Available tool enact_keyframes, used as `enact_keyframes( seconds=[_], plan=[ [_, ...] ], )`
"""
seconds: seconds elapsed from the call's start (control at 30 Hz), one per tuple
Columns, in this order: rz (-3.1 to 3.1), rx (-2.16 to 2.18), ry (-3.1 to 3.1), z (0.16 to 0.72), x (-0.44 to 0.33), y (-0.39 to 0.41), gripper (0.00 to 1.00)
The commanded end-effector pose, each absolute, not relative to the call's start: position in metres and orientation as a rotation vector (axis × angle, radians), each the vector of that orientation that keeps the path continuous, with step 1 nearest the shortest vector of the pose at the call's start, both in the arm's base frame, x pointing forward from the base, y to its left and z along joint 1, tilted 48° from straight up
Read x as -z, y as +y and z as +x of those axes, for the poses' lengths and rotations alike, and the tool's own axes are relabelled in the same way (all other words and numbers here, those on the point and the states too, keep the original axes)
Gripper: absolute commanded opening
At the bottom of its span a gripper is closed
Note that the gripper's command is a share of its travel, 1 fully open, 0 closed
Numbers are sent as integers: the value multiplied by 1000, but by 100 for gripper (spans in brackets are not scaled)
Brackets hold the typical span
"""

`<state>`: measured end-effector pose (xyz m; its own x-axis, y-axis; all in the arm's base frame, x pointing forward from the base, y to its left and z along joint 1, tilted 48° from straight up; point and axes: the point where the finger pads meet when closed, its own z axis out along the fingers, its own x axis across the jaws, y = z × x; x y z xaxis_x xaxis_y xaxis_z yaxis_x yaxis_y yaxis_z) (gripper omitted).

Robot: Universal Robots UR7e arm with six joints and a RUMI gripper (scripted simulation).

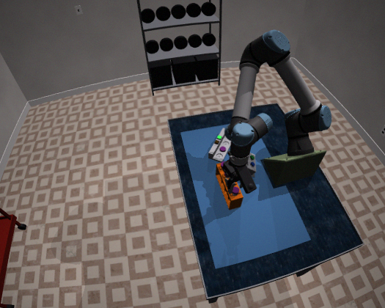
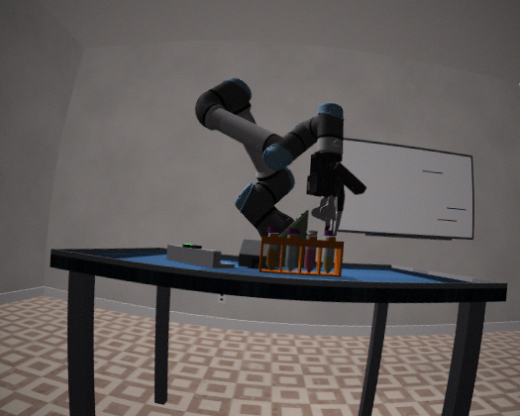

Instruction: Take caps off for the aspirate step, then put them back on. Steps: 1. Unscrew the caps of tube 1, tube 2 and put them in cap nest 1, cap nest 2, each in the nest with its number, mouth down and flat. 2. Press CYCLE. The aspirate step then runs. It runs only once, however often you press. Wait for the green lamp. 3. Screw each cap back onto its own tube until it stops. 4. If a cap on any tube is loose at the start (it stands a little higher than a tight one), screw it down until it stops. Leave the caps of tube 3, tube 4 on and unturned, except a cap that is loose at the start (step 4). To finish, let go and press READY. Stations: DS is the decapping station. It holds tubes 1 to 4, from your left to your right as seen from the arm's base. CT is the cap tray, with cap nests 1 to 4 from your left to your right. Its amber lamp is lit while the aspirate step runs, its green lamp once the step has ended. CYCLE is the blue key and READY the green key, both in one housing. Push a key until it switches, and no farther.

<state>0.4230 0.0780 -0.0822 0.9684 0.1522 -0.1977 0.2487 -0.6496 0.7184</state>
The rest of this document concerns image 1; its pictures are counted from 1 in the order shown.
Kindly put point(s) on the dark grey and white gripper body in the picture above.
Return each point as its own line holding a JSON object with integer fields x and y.
{"x": 228, "y": 168}

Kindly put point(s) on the white button housing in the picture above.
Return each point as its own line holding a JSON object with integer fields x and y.
{"x": 251, "y": 164}

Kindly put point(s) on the blue flat work mat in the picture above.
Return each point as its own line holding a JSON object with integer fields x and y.
{"x": 266, "y": 222}

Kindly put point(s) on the orange tube rack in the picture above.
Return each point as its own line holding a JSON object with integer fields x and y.
{"x": 232, "y": 201}

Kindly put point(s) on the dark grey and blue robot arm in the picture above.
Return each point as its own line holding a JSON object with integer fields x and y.
{"x": 272, "y": 47}

